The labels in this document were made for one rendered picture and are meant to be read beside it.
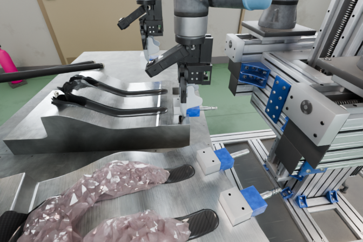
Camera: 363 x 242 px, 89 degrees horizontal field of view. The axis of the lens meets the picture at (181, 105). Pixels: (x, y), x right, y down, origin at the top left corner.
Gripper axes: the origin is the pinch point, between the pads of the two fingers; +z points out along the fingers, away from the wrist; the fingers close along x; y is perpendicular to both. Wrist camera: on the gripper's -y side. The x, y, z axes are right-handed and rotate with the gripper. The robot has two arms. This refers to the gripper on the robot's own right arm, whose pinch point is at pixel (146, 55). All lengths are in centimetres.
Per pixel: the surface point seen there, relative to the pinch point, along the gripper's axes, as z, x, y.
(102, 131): 7.4, -36.0, -9.1
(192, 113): 6.0, -31.2, 15.5
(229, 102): 95, 102, 76
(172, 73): 15.1, 15.5, 10.2
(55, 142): 10.8, -36.0, -22.6
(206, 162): 7, -48, 17
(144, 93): 7.0, -17.8, 0.1
